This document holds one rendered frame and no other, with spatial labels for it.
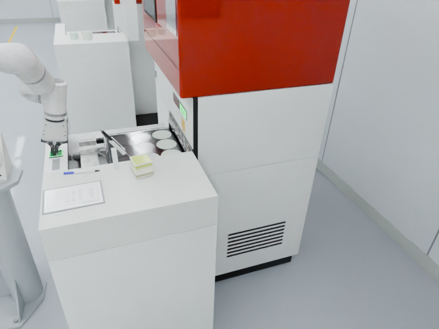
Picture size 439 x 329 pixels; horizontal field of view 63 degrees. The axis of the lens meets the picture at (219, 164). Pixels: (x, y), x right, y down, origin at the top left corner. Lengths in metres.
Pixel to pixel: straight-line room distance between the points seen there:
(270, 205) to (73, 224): 1.10
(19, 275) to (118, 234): 0.99
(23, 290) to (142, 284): 0.92
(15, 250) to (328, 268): 1.83
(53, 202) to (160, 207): 0.38
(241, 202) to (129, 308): 0.75
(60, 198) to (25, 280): 0.93
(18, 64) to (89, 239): 0.61
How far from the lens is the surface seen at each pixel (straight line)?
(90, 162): 1.79
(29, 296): 2.39
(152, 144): 1.85
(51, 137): 1.68
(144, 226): 1.37
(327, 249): 2.65
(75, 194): 1.45
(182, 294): 1.70
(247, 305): 2.24
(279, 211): 2.09
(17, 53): 1.26
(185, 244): 1.48
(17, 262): 2.20
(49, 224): 1.34
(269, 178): 1.91
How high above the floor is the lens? 1.80
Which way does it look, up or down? 32 degrees down
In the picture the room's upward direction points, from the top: 2 degrees clockwise
